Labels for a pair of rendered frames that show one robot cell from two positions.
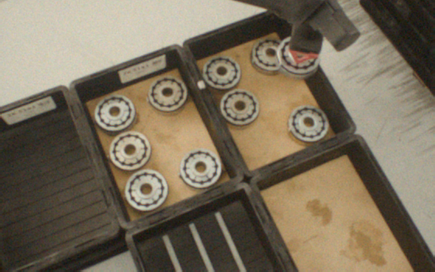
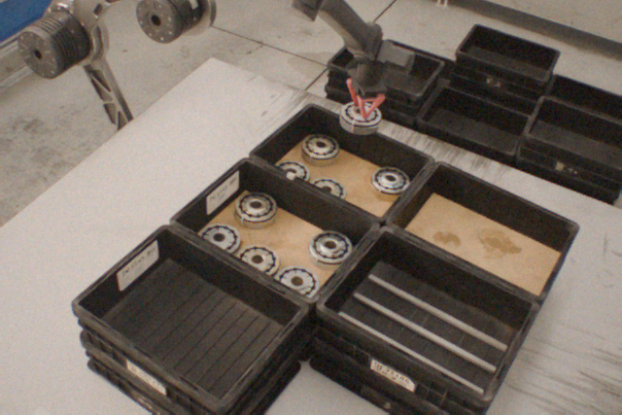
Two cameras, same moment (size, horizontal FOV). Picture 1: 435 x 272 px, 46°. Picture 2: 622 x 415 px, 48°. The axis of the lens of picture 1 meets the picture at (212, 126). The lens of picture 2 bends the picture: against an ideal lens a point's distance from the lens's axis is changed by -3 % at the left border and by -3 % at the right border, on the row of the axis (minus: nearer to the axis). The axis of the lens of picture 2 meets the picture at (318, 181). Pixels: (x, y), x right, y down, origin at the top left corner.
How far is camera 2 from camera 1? 89 cm
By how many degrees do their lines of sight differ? 31
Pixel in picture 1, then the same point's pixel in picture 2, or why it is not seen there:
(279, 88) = (344, 170)
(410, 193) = not seen: hidden behind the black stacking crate
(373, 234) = (497, 234)
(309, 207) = (436, 239)
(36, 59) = (80, 257)
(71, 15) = (89, 208)
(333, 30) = (398, 54)
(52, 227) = (227, 360)
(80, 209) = (243, 332)
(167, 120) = (268, 230)
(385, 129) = not seen: hidden behind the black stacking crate
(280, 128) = (368, 196)
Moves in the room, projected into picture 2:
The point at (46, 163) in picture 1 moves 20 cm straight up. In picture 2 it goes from (180, 312) to (174, 250)
